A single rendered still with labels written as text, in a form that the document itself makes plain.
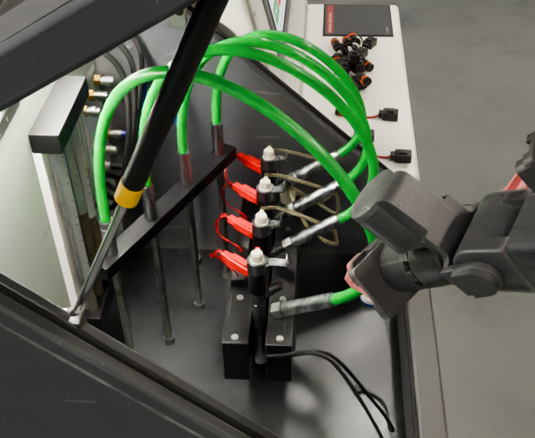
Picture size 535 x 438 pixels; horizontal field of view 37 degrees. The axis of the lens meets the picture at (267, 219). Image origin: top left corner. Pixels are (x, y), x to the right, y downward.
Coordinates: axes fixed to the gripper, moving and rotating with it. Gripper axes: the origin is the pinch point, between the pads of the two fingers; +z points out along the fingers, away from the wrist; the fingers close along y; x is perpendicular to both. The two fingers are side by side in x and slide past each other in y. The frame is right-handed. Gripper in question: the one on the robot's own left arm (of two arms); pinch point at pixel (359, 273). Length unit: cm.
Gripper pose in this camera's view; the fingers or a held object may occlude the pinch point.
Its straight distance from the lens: 92.5
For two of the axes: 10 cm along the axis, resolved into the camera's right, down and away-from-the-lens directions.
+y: -6.9, 6.1, -3.9
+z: -3.8, 1.6, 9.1
